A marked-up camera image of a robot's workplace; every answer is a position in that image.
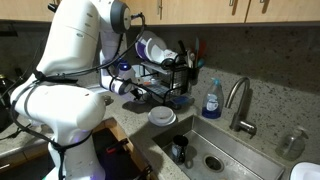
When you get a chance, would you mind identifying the black wire two-tier dishrack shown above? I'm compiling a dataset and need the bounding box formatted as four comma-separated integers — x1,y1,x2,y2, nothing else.
138,51,192,105

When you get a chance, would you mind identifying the wide wooden cabinet door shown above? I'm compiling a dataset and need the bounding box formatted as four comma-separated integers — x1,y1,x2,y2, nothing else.
123,0,161,25

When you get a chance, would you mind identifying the blue sponge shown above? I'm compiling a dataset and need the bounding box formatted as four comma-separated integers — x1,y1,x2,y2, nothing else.
169,94,195,110

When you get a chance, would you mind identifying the black utensil holder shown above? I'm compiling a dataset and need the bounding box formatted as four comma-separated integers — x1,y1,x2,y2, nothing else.
188,65,202,87

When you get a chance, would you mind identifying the large grey plate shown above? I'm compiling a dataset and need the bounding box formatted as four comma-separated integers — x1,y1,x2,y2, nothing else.
134,30,158,63

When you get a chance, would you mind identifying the teal spatula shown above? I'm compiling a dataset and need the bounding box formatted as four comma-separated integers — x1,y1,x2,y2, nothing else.
194,36,201,63

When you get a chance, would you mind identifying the white mug with red logo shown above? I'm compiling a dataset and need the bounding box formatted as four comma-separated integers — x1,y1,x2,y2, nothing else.
162,48,180,62

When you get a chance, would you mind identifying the black kitchen utensil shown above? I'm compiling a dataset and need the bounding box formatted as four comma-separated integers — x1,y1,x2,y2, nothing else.
177,39,188,64

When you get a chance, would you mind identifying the white dinner plate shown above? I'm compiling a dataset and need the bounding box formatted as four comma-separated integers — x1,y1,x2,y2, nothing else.
145,37,169,65

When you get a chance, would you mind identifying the metal gooseneck faucet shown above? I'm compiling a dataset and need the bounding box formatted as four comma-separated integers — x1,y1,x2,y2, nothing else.
224,76,258,137

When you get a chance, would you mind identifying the red spatula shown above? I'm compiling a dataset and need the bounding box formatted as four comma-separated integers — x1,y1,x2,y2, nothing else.
198,39,208,61

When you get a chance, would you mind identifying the black mug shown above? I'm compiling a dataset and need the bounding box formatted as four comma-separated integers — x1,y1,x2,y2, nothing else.
170,134,190,165

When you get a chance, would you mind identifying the black clamp with red handle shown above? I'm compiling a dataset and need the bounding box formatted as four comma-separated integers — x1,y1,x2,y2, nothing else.
105,137,130,155

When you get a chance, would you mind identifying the stainless steel sink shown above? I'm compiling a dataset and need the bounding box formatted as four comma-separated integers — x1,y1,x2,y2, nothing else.
151,114,287,180

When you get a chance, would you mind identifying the white bowl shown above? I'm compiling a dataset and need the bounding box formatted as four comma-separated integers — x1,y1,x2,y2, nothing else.
147,105,177,128

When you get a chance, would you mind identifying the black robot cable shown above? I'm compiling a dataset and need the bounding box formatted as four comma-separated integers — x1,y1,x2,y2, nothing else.
33,12,148,84

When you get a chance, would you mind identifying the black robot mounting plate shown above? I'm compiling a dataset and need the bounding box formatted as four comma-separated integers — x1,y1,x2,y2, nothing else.
91,126,151,180

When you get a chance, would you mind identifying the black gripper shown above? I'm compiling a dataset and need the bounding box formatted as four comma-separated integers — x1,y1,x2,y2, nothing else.
132,87,145,101

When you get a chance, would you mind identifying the blue dish soap bottle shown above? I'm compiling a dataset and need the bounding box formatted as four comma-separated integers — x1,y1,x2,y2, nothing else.
201,77,225,120

